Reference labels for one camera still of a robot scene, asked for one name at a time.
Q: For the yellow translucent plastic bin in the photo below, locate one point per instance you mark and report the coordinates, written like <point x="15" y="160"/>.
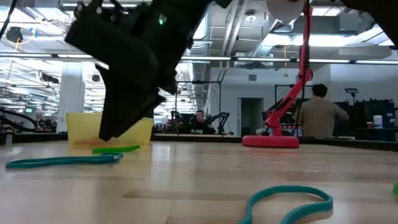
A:
<point x="81" y="127"/>

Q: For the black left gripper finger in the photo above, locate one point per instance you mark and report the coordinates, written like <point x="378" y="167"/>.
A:
<point x="113" y="102"/>
<point x="140" y="105"/>

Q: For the long ceiling light strip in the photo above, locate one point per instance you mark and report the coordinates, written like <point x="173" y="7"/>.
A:
<point x="264" y="59"/>

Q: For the silver air duct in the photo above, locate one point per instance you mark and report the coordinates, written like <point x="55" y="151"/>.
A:
<point x="201" y="32"/>

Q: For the row of colourful boxes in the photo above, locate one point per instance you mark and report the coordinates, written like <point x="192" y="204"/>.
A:
<point x="292" y="130"/>

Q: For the long teal rubber band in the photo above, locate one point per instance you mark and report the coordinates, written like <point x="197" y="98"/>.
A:
<point x="62" y="160"/>

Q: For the green exit sign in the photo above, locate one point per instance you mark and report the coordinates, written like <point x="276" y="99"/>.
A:
<point x="29" y="110"/>

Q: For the brown cup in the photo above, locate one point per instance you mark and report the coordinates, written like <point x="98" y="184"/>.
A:
<point x="369" y="125"/>

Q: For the black background robot arm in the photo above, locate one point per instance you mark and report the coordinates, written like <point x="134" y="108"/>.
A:
<point x="222" y="119"/>

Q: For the white pillar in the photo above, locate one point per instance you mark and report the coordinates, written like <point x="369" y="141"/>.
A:
<point x="71" y="99"/>

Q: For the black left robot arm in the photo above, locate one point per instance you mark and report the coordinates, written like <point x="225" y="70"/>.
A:
<point x="177" y="40"/>

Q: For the person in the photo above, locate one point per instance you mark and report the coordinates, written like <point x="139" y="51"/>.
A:
<point x="320" y="118"/>
<point x="201" y="125"/>

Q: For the camera on stand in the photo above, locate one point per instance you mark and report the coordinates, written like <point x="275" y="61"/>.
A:
<point x="352" y="91"/>

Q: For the black cabinets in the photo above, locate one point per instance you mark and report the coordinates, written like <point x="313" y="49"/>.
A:
<point x="367" y="113"/>

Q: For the thick teal rubber band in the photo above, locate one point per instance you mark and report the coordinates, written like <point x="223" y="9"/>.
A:
<point x="323" y="205"/>

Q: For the green rubber band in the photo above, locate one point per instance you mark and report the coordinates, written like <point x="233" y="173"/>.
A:
<point x="115" y="149"/>
<point x="396" y="189"/>

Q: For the black table edge rail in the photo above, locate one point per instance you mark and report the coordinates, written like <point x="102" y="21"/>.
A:
<point x="192" y="139"/>

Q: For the red articulated desk lamp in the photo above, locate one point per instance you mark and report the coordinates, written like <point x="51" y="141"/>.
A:
<point x="270" y="141"/>

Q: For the black metal frame rack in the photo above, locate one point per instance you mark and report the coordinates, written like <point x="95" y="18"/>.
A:
<point x="202" y="82"/>

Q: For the white container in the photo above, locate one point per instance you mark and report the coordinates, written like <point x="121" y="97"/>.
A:
<point x="378" y="122"/>

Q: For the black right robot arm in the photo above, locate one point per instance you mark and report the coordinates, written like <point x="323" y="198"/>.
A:
<point x="379" y="15"/>

